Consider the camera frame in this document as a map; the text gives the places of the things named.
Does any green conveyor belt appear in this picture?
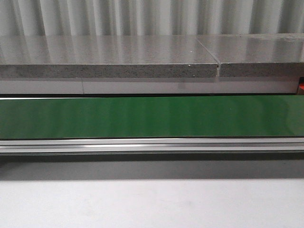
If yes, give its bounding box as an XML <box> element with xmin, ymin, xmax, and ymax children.
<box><xmin>0</xmin><ymin>95</ymin><xmax>304</xmax><ymax>140</ymax></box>

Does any grey stone countertop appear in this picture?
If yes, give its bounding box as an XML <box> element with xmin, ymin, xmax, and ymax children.
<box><xmin>0</xmin><ymin>33</ymin><xmax>304</xmax><ymax>95</ymax></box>

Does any white pleated curtain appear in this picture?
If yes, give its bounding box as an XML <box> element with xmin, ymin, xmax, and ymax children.
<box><xmin>0</xmin><ymin>0</ymin><xmax>304</xmax><ymax>36</ymax></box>

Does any aluminium conveyor frame rail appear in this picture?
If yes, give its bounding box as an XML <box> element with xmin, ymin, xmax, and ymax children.
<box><xmin>0</xmin><ymin>137</ymin><xmax>304</xmax><ymax>156</ymax></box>

